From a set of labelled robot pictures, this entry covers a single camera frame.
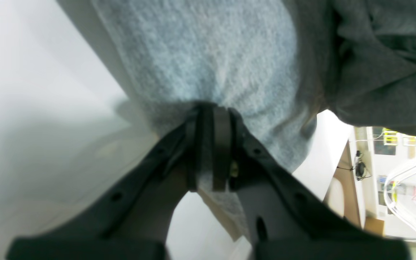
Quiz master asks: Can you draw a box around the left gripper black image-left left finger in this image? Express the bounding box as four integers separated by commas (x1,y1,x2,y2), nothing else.
6,104,214,260

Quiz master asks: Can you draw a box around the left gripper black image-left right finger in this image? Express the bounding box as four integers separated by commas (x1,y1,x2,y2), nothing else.
212,107,411,260

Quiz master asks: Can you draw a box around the grey t-shirt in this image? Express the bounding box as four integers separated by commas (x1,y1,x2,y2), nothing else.
91,0,416,239

